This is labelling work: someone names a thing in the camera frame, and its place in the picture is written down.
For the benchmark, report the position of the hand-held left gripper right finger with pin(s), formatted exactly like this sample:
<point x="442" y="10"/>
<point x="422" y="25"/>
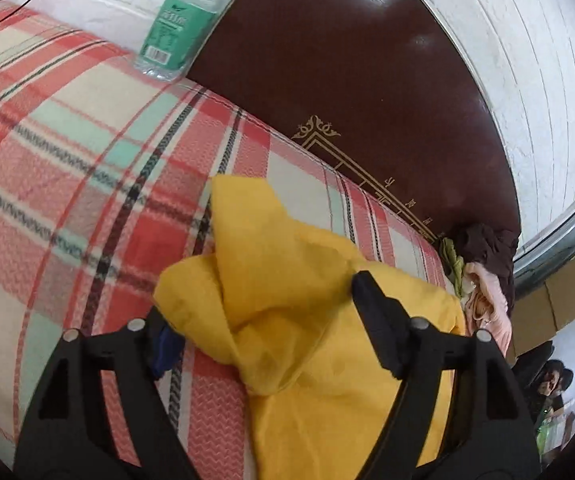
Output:
<point x="375" y="310"/>

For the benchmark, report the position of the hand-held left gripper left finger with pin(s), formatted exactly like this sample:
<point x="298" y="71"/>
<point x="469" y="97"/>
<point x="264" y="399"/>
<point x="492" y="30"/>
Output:
<point x="166" y="347"/>

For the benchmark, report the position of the yellow cloth garment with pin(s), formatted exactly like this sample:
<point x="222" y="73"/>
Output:
<point x="317" y="340"/>

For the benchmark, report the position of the pile of clothes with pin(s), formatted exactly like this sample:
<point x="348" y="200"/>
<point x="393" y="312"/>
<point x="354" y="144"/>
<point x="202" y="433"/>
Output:
<point x="487" y="252"/>

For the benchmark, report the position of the olive green garment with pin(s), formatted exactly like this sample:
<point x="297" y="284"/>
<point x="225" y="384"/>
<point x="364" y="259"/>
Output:
<point x="455" y="265"/>

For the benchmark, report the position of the pink garment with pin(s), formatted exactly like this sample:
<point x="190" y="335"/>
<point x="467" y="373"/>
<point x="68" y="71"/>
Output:
<point x="487" y="305"/>

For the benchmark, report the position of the cardboard box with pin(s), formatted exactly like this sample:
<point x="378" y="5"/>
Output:
<point x="552" y="300"/>

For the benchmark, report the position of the plaid bed blanket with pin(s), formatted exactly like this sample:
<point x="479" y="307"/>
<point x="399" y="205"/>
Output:
<point x="92" y="170"/>

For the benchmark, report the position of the dark wooden headboard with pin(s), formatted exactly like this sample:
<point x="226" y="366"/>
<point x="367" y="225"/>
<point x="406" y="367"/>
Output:
<point x="357" y="85"/>

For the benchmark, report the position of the clear plastic water bottle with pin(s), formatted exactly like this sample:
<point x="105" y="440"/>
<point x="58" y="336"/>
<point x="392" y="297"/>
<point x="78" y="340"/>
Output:
<point x="180" y="30"/>

